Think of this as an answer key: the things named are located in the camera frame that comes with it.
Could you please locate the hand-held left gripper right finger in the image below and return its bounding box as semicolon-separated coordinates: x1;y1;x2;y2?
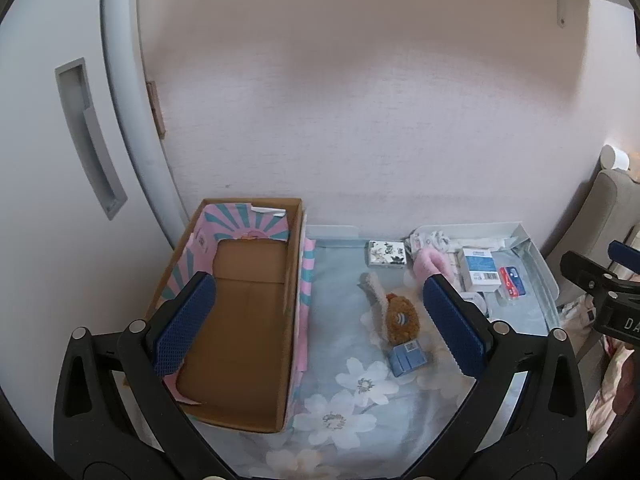
400;275;587;480

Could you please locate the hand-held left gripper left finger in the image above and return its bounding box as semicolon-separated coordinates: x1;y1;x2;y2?
53;271;236;480

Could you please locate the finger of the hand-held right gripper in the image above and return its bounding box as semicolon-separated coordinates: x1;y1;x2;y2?
607;240;640;268
560;251;613;292

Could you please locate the cardboard box with pink lining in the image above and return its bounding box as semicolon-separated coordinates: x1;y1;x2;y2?
145;197;313;433

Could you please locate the black floral print tissue pack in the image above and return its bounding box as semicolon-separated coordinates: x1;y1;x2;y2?
367;240;406;269

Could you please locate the small white packet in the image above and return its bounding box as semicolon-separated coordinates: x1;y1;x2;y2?
462;292;493;318

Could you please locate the grey chair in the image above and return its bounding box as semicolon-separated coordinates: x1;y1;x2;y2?
545;170;640;281

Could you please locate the brown plush toy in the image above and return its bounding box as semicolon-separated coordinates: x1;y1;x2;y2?
384;294;421;342

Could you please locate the small blue box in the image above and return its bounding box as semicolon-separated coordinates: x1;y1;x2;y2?
387;340;428;377

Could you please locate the white and blue box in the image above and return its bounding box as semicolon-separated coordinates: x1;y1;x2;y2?
457;246;501;293

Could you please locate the pink fluffy sock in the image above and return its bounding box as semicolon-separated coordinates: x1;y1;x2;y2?
412;248;453;283

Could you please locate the red and blue packet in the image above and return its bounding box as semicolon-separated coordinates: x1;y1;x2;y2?
497;265;528;298

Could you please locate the pink patterned cloth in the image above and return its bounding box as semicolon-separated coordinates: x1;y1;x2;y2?
555;290;640;461

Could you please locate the grey sock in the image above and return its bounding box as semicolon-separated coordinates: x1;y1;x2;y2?
357;272;393;346

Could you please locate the white cylinder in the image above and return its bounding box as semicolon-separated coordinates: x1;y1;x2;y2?
600;144;631;173

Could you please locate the floral bedsheet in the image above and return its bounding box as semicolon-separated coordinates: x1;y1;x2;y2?
120;237;551;480

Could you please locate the small wooden block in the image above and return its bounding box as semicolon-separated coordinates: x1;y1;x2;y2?
147;80;166;137

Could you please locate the grey recessed door handle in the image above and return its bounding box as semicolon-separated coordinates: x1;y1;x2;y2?
55;57;128;221

